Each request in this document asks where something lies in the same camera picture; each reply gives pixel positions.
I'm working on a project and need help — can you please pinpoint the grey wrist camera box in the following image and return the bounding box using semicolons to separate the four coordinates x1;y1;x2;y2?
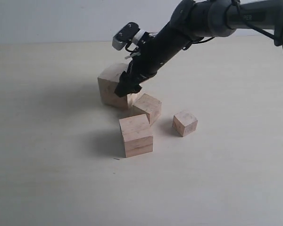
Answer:
112;22;140;51

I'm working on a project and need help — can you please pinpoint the second largest wooden cube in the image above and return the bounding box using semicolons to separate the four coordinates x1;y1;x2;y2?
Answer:
119;114;153;158

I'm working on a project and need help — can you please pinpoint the black camera cable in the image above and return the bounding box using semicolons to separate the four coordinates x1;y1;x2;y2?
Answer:
125;0;278;54

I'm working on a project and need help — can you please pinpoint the smallest wooden cube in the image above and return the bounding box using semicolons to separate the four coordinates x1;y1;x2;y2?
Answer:
172;110;198;137

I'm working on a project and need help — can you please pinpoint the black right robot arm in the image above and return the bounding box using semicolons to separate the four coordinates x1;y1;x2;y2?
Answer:
112;0;283;97

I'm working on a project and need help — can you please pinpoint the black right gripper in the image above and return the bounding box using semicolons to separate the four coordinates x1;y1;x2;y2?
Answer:
114;23;191;97

